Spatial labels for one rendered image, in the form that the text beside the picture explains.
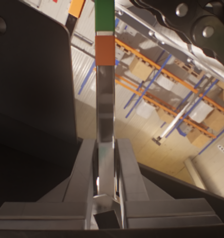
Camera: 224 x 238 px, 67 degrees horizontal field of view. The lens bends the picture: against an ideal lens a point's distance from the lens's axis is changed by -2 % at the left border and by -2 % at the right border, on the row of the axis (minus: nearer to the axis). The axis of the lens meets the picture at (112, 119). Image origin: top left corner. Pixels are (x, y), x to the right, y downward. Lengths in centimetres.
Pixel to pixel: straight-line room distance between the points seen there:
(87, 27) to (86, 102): 396
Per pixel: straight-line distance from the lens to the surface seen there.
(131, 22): 110
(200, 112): 1014
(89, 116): 1066
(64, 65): 18
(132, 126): 1115
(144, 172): 28
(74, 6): 22
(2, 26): 22
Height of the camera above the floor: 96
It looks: 26 degrees up
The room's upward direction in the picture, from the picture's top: 146 degrees counter-clockwise
